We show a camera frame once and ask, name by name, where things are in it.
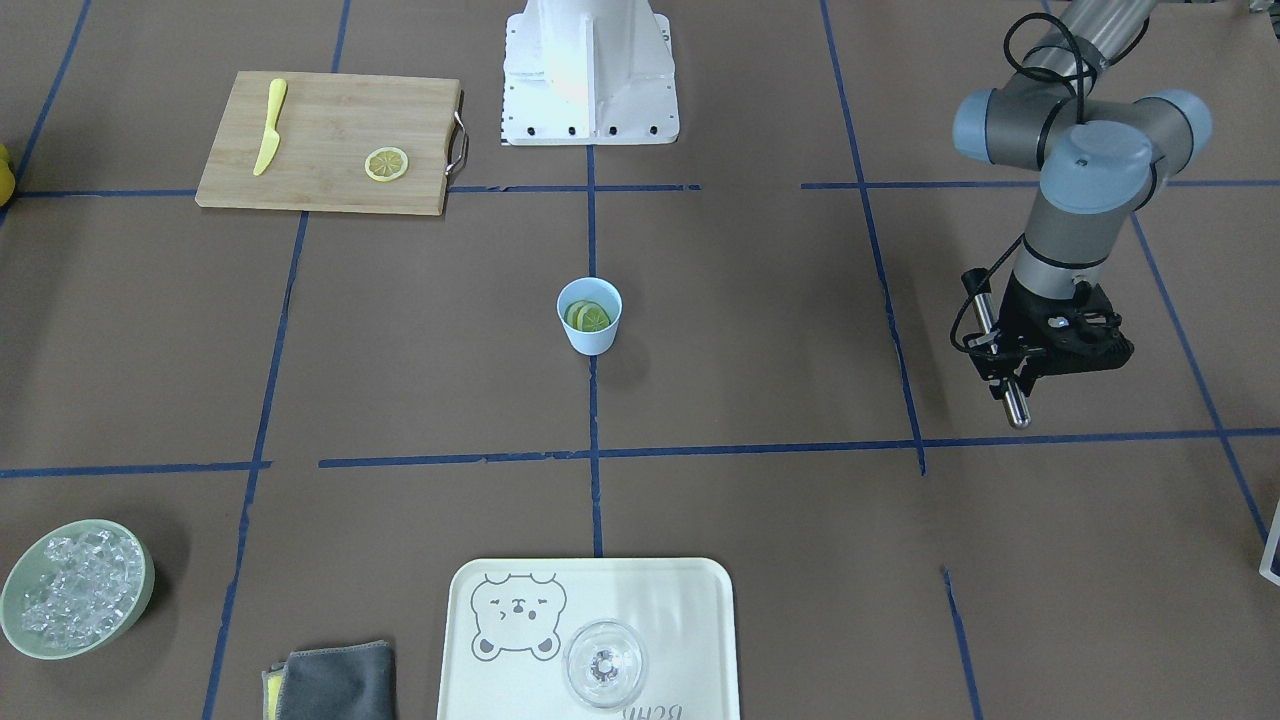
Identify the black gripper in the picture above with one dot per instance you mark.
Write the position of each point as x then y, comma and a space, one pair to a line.
1017, 315

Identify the lemon slices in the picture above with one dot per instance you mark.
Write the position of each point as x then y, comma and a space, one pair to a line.
587, 316

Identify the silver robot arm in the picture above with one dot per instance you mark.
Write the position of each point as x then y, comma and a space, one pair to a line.
1097, 162

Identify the light blue plastic cup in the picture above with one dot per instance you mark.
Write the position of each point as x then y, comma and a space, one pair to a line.
598, 290

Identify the yellow lemon slice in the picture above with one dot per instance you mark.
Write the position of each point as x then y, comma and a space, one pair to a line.
386, 164

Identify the clear wine glass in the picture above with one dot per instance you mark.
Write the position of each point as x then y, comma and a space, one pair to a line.
605, 665

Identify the cream bear serving tray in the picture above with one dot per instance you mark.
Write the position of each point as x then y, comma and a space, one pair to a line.
510, 621

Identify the grey folded cloth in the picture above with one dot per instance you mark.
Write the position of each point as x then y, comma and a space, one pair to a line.
353, 682

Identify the bamboo cutting board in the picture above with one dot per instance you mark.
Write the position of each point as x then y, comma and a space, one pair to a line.
329, 124

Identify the yellow plastic knife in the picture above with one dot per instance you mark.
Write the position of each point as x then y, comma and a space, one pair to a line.
270, 140

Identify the green bowl of ice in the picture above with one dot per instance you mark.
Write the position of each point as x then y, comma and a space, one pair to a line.
80, 587

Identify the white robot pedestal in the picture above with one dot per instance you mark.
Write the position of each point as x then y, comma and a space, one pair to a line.
589, 73

